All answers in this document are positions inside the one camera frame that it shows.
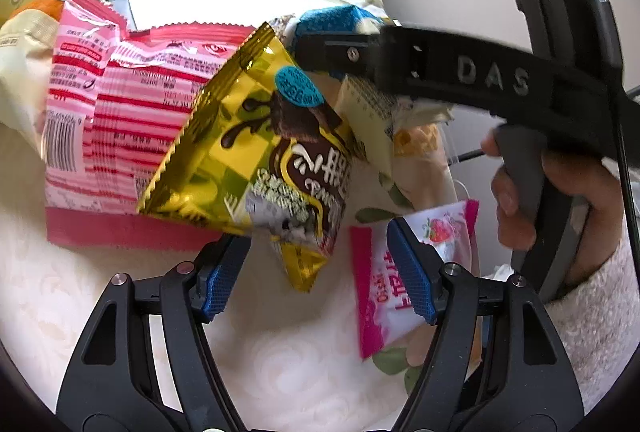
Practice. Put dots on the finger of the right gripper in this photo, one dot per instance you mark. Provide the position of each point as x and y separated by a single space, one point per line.
341 53
338 19

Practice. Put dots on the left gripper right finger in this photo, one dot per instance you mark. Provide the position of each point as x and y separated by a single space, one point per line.
526 381

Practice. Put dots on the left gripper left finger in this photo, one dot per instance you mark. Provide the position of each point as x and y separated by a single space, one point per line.
111 382

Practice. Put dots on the gold chocolate snack bag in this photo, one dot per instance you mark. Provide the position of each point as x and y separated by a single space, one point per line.
263 151

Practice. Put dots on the pink strawberry snack bag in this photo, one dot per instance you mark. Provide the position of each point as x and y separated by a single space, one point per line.
385 312

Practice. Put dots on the blue cream waffle snack bag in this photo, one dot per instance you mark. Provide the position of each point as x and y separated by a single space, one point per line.
402 164

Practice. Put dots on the white fleece sleeve forearm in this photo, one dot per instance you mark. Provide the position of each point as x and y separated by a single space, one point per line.
598 323

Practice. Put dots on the right hand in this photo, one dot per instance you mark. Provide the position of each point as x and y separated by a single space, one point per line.
560 215

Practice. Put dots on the pink striped snack bag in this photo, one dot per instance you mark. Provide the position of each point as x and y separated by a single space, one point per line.
116 101

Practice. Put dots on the cream orange snack bag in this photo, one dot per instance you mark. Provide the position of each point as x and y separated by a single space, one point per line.
27 42

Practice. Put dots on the black stand with cable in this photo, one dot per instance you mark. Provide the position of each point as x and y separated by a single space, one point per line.
617 99

